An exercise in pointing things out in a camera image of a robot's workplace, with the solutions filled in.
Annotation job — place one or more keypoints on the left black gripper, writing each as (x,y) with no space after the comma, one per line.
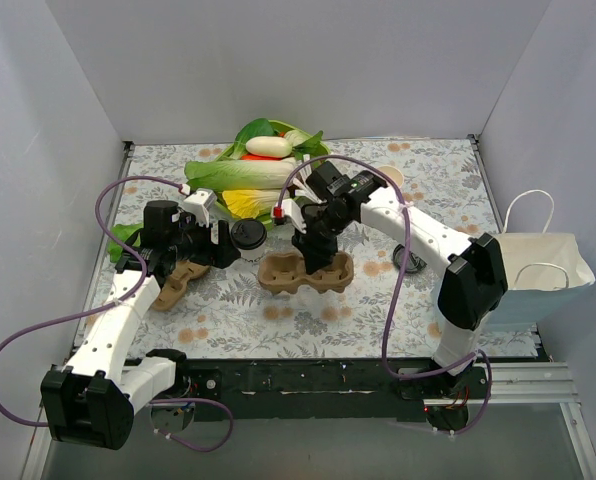
(217,237)

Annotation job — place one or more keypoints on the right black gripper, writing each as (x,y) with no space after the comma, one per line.
(316,240)

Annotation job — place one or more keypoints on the white paper coffee cup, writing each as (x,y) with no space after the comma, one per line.
(253,254)

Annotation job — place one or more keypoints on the black coffee lid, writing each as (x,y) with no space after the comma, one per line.
(413,265)
(248,234)

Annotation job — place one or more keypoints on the brown pulp cup carrier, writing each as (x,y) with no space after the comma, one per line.
(286,272)
(176,284)

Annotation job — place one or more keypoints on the white paper bag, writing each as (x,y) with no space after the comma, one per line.
(544,271)

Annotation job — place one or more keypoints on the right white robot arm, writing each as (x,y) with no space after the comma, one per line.
(472,272)

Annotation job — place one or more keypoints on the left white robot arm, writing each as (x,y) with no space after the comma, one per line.
(93,399)

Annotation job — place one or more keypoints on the floral table mat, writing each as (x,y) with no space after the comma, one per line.
(226,314)

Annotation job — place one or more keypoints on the yellow napa cabbage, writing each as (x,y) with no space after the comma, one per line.
(247,203)

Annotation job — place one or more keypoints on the long green napa cabbage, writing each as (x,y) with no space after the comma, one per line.
(222,176)

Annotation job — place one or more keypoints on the white wrapped straws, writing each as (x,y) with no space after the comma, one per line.
(301,187)

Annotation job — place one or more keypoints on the orange carrot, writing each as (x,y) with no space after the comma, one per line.
(253,157)

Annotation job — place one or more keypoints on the small bok choy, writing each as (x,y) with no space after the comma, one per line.
(302,143)

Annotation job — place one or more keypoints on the stacked white paper cup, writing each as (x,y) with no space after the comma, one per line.
(393,173)

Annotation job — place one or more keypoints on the white radish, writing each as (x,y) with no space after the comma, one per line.
(273,146)

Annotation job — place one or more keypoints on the green bok choy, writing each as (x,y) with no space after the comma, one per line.
(255,128)

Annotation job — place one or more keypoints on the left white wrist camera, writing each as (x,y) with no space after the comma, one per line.
(198,204)

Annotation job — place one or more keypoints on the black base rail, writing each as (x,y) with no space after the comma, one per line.
(318,389)

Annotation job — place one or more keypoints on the aluminium frame rail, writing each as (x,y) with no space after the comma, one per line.
(528,426)

